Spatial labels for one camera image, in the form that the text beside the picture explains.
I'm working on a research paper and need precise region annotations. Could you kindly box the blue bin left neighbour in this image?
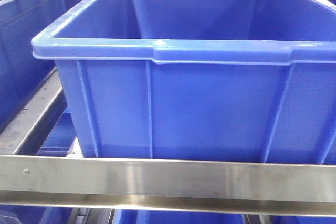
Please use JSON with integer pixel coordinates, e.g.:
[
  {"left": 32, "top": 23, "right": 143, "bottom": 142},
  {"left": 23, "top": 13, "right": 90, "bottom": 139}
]
[{"left": 1, "top": 0, "right": 65, "bottom": 130}]

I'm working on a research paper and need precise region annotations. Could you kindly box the large blue bin front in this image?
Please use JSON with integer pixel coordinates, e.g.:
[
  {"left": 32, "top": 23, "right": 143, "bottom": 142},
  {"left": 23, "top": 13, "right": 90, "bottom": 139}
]
[{"left": 31, "top": 0, "right": 335, "bottom": 164}]

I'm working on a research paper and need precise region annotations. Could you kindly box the steel shelf rack right room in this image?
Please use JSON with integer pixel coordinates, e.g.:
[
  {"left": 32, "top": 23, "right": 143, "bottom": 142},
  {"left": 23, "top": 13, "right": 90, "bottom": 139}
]
[{"left": 1, "top": 71, "right": 335, "bottom": 223}]

